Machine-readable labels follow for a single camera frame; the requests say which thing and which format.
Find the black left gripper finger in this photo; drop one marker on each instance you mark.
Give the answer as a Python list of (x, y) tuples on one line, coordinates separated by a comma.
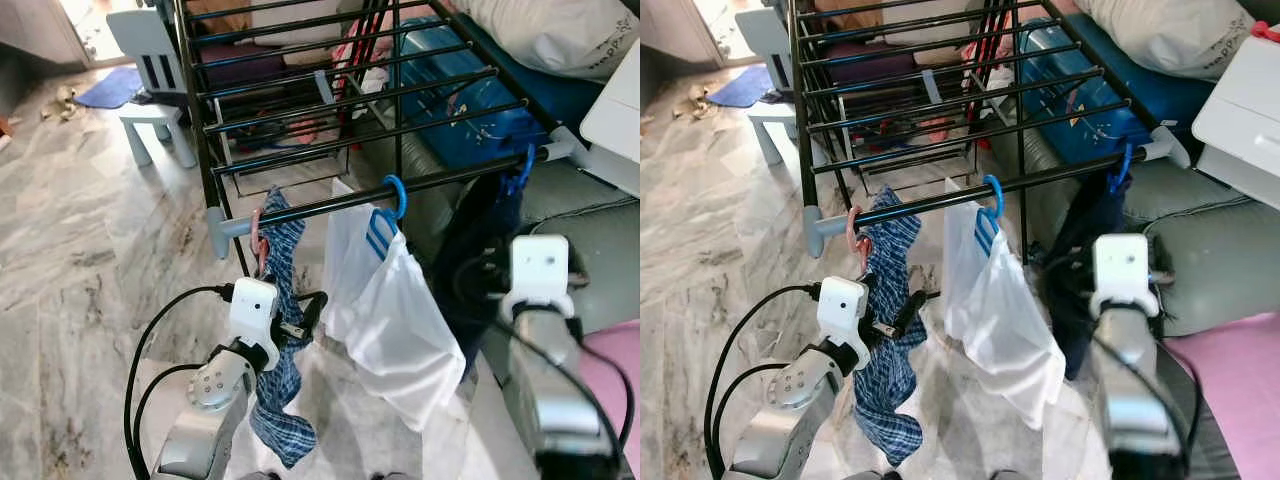
[(910, 312), (314, 312)]

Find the navy blue garment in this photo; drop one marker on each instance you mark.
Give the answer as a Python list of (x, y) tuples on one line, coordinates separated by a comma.
[(470, 230), (1075, 230)]

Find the blue plaid shirt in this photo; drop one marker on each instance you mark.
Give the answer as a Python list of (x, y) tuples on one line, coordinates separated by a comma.
[(285, 400), (890, 400)]

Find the blue plastic hanger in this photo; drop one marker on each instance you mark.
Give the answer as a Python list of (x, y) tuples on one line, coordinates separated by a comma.
[(528, 160), (1125, 160), (996, 190), (400, 190)]

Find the pink plastic hanger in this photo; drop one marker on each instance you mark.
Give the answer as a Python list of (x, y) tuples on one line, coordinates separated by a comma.
[(851, 235), (256, 240)]

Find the white shirt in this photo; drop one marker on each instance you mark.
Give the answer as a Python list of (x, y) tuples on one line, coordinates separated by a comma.
[(1000, 320), (400, 330)]

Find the green sofa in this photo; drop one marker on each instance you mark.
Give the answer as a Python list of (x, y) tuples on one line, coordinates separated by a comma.
[(590, 250), (1220, 260)]

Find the black metal drying rack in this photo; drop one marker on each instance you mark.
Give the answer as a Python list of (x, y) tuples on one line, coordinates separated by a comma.
[(330, 205), (930, 200)]

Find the pink blanket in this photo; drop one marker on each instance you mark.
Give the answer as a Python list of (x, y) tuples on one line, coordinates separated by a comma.
[(1230, 400), (615, 370)]

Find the blue hard suitcase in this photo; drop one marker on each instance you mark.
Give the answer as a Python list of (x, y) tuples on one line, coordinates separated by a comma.
[(450, 90), (1060, 90)]

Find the white drawer cabinet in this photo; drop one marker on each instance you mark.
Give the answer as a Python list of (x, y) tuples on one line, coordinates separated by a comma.
[(1240, 120), (615, 120)]

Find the light blue kids chair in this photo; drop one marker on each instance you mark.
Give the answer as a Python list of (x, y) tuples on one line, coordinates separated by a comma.
[(150, 115), (775, 115)]

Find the white stuffed pillow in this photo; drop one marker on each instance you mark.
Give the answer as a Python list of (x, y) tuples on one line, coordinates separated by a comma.
[(560, 35), (1170, 35)]

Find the beige crumpled cloth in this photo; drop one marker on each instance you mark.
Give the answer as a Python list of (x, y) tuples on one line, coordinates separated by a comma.
[(692, 102), (60, 103)]

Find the blue floor mat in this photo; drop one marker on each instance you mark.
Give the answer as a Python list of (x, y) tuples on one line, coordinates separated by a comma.
[(110, 88), (740, 88)]

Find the red cloth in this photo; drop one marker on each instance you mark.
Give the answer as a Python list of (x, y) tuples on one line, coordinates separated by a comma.
[(1266, 31)]

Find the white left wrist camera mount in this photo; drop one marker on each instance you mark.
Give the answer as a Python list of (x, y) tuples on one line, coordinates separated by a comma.
[(252, 310), (842, 305)]

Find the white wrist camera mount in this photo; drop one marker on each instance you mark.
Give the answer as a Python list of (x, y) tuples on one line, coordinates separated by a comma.
[(540, 265), (1122, 262), (252, 310), (842, 305)]

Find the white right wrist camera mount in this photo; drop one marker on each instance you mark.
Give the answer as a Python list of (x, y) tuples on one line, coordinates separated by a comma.
[(540, 265), (1122, 262)]

